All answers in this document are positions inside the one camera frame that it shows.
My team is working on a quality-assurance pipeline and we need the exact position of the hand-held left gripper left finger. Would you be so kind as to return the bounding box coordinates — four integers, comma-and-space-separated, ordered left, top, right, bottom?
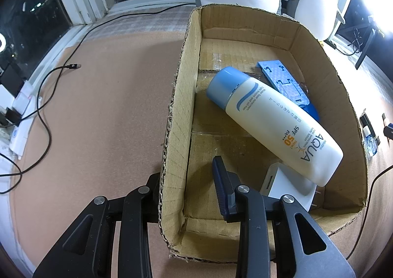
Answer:
32, 173, 161, 278

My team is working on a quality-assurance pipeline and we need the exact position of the black tripod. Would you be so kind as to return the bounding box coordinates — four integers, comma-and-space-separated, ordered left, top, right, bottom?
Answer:
355, 15, 382, 70

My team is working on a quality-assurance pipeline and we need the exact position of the long black cable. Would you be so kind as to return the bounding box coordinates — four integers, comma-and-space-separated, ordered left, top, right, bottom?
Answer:
0, 3, 197, 195

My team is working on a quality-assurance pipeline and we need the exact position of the white power strip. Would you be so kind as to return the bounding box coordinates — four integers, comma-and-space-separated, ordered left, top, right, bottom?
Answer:
9, 81, 35, 160

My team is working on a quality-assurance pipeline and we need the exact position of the black cable with plug end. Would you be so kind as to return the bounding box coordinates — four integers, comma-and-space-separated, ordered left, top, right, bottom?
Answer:
17, 63, 82, 122

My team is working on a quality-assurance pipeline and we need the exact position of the cardboard box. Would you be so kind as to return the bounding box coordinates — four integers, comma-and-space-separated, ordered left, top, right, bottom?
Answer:
158, 3, 369, 259

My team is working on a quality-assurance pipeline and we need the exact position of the beige floor mat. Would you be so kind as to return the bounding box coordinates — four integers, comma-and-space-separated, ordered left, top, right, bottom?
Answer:
9, 23, 393, 278

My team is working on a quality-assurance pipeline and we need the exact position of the white charger adapter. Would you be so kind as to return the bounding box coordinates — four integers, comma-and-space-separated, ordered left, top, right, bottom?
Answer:
259, 163, 319, 213

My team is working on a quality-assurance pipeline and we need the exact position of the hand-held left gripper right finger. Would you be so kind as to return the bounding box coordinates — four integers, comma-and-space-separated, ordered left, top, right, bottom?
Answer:
212, 156, 357, 278

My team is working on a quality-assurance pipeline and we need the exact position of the black power adapter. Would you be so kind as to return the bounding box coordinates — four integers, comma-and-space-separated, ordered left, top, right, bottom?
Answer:
0, 63, 26, 96

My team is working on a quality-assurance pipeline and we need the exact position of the small blue packet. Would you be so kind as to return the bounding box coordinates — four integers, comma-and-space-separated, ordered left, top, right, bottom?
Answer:
365, 135, 381, 156

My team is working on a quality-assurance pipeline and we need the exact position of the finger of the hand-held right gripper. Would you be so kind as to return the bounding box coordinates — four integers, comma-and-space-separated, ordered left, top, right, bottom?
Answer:
383, 123, 393, 145

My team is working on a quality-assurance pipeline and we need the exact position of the white lotion bottle blue cap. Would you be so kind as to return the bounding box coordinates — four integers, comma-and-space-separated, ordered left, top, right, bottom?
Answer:
206, 66, 344, 187

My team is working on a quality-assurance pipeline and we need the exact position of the blue phone stand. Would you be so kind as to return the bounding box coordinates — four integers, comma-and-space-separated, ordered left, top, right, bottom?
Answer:
256, 59, 321, 122

